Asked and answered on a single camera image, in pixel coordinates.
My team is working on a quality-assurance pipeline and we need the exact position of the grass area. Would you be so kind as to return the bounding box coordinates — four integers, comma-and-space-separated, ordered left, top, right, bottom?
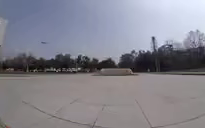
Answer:
156, 65, 205, 76

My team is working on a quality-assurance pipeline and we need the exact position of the row of trees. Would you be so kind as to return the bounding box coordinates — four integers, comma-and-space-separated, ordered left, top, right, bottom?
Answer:
0, 29, 205, 73

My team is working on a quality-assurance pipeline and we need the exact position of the pale low concrete block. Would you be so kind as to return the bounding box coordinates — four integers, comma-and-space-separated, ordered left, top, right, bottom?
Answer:
95, 67, 136, 77

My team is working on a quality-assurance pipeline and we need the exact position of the row of parked cars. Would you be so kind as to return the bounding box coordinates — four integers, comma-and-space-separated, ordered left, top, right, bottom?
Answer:
4, 66, 91, 74

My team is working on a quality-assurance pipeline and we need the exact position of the grey concrete paved plaza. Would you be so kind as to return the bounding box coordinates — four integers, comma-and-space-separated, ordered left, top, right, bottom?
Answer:
0, 72, 205, 128

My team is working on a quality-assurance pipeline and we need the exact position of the thin pole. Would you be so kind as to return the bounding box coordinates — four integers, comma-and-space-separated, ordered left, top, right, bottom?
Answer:
151, 35, 159, 73

